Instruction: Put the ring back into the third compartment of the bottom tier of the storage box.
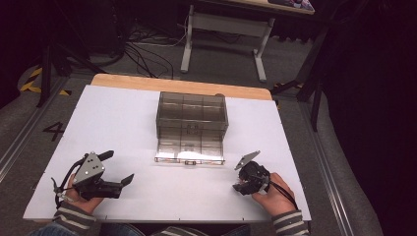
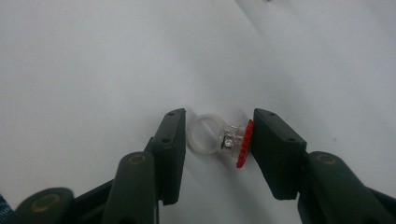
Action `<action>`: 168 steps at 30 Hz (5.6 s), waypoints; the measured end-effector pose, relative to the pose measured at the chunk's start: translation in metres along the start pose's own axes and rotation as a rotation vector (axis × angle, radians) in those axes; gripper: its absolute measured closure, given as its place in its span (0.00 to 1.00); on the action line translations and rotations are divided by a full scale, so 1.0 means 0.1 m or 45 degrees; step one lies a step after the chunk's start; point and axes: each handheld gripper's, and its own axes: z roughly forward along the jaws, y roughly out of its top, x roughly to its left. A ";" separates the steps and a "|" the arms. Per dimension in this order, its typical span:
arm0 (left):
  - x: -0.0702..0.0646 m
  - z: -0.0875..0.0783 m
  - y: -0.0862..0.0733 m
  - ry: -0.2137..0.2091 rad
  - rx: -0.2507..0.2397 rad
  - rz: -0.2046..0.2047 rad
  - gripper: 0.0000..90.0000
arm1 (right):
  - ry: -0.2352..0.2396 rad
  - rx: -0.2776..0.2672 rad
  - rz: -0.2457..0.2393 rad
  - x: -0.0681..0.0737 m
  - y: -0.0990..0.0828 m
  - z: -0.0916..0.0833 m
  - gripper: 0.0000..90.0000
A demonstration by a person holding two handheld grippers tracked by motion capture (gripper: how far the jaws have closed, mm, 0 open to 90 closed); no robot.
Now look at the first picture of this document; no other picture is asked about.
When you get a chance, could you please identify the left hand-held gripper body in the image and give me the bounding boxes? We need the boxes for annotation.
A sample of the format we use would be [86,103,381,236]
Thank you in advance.
[72,151,124,201]

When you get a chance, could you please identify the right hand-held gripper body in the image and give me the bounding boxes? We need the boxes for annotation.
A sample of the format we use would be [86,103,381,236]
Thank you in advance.
[234,150,271,195]

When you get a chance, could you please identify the smoky clear drawer with handle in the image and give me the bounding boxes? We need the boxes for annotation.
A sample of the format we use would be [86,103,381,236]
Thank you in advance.
[153,129,226,166]

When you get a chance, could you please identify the smoky clear drawer cabinet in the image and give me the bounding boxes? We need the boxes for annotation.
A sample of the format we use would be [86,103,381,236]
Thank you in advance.
[155,91,229,142]

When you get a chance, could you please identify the person's right hand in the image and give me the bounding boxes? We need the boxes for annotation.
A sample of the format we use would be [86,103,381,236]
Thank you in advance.
[251,171,298,217]

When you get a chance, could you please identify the person's left hand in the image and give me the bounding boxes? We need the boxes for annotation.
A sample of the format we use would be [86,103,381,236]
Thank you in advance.
[62,174,104,215]

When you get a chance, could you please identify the white board mat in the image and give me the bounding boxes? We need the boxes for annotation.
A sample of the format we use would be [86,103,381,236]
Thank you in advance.
[23,84,312,224]

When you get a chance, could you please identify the person's left leg in jeans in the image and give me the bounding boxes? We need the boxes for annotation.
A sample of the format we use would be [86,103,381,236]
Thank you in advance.
[28,221,147,236]

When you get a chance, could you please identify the person's striped shirt torso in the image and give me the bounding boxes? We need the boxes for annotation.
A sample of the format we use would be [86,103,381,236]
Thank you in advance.
[150,225,210,236]

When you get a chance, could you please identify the wooden table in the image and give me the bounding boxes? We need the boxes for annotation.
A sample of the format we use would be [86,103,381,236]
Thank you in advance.
[90,73,273,101]

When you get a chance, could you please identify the black tripod stand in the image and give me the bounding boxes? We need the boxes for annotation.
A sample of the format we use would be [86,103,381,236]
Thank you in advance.
[35,0,107,109]

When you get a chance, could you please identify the black metal stand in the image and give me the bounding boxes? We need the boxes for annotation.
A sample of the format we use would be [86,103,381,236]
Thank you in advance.
[270,26,330,133]

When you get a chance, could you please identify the dark curtain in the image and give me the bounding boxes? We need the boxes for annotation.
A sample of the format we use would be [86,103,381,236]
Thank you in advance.
[319,0,417,236]

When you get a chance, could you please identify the desk with white legs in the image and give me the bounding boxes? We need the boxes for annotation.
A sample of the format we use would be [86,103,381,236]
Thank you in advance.
[180,0,316,83]

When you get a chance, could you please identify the colourful item on desk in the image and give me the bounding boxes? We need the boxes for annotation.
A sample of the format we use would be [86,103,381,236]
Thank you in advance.
[268,0,314,11]

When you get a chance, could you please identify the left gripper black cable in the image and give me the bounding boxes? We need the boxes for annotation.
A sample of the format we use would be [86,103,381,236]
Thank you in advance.
[50,156,87,210]

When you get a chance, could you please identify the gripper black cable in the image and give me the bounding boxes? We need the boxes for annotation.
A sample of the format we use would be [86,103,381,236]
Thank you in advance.
[50,156,87,210]
[268,180,299,211]

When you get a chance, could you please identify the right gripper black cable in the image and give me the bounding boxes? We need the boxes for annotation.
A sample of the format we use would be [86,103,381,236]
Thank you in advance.
[268,180,299,211]

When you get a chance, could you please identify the aluminium floor rail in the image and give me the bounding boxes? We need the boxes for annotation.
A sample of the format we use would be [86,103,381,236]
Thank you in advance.
[0,77,68,183]
[299,101,355,236]

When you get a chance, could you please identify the black floor cables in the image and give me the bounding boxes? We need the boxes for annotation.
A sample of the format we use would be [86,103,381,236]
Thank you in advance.
[122,19,191,81]

